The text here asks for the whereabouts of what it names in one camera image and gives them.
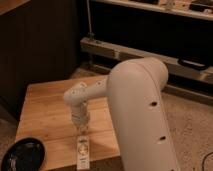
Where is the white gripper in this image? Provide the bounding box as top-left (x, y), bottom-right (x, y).
top-left (71, 113), bottom-right (90, 135)

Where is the white labelled bottle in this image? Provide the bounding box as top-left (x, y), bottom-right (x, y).
top-left (77, 135), bottom-right (90, 171)

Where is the grey metal rail beam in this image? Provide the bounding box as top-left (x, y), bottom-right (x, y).
top-left (80, 37), bottom-right (213, 84)

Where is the black ceramic bowl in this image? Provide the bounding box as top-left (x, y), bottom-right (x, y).
top-left (1, 137), bottom-right (45, 171)

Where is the wooden table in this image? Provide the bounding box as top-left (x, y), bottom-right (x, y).
top-left (16, 79), bottom-right (123, 171)

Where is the metal vertical pole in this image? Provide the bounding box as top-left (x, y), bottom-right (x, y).
top-left (86, 0), bottom-right (94, 41)

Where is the black flat object on rail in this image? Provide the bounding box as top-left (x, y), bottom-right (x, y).
top-left (177, 59), bottom-right (210, 71)

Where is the wooden shelf with items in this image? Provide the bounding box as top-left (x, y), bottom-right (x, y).
top-left (93, 0), bottom-right (213, 21)

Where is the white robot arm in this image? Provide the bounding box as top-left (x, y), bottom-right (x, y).
top-left (64, 57), bottom-right (181, 171)

